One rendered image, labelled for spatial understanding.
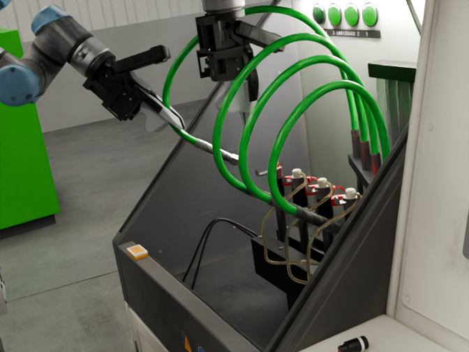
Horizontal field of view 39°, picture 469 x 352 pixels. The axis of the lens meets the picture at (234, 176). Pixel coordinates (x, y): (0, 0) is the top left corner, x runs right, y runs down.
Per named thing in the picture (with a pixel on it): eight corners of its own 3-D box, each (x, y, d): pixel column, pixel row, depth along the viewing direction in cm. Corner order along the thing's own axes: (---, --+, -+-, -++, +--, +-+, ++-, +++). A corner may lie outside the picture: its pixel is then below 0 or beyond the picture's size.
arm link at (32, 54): (-8, 88, 130) (25, 43, 128) (7, 79, 141) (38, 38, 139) (26, 112, 132) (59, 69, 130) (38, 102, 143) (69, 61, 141)
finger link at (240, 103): (225, 130, 124) (218, 82, 121) (252, 123, 126) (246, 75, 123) (232, 133, 121) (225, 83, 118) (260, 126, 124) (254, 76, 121)
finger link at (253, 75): (240, 100, 124) (234, 54, 122) (248, 98, 125) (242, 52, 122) (252, 103, 120) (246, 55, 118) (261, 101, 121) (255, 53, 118)
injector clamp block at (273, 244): (259, 302, 142) (250, 237, 137) (298, 287, 146) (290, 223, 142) (360, 377, 113) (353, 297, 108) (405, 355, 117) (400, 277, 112)
